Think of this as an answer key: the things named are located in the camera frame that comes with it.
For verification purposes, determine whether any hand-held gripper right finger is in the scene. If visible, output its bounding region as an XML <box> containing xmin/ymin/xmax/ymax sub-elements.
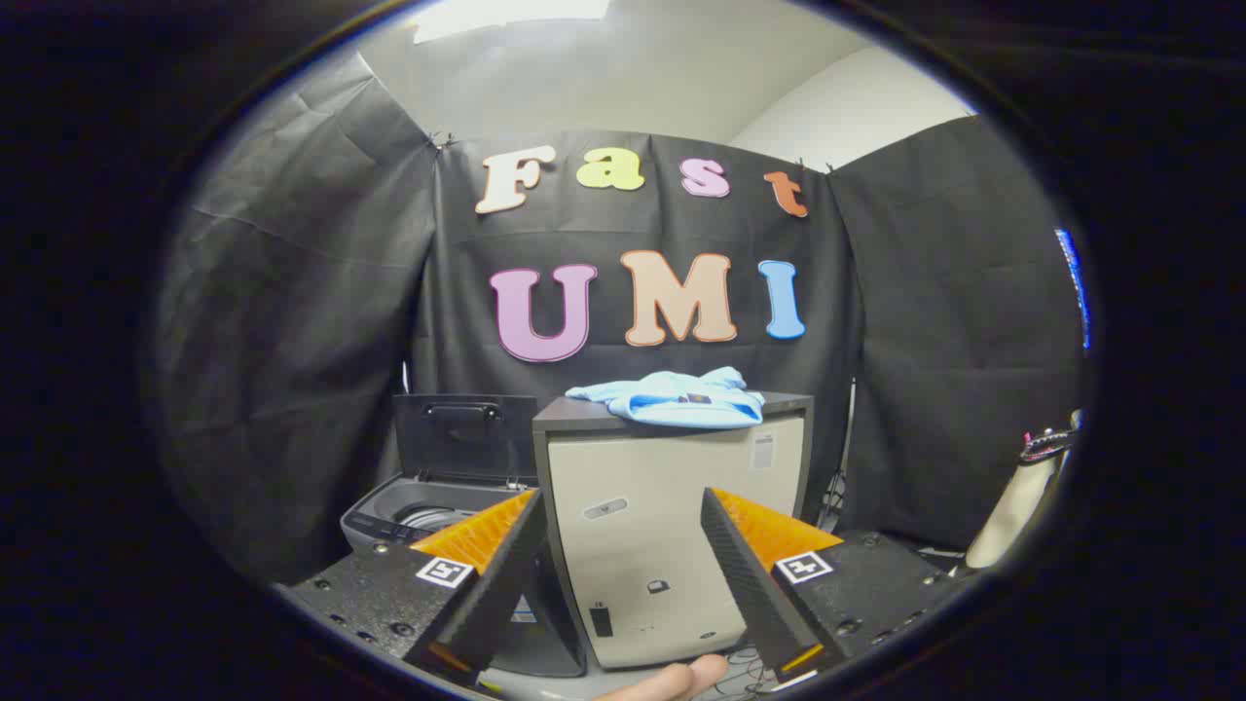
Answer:
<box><xmin>701</xmin><ymin>487</ymin><xmax>965</xmax><ymax>683</ymax></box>

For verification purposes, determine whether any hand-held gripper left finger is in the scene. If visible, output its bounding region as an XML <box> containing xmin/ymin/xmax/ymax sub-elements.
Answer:
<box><xmin>290</xmin><ymin>489</ymin><xmax>549</xmax><ymax>687</ymax></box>

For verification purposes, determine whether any grey washing machine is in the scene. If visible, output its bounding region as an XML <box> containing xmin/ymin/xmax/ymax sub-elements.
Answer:
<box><xmin>340</xmin><ymin>473</ymin><xmax>587</xmax><ymax>679</ymax></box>

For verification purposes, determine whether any light blue shirt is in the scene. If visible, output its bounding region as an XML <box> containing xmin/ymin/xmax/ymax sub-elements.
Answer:
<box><xmin>565</xmin><ymin>366</ymin><xmax>766</xmax><ymax>430</ymax></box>

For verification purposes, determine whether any beige cabinet with dark top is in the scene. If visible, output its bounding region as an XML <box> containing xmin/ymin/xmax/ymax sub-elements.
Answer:
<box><xmin>531</xmin><ymin>391</ymin><xmax>815</xmax><ymax>671</ymax></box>

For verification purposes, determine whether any black backdrop cloth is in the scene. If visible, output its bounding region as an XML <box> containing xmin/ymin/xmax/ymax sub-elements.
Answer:
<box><xmin>161</xmin><ymin>49</ymin><xmax>1086</xmax><ymax>585</ymax></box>

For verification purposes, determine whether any blue lit screen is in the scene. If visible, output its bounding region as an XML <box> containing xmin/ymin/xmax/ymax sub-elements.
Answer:
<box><xmin>1054</xmin><ymin>228</ymin><xmax>1092</xmax><ymax>351</ymax></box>

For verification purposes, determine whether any cream object with dark strap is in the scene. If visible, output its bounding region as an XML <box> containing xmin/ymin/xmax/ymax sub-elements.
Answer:
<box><xmin>964</xmin><ymin>409</ymin><xmax>1081</xmax><ymax>571</ymax></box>

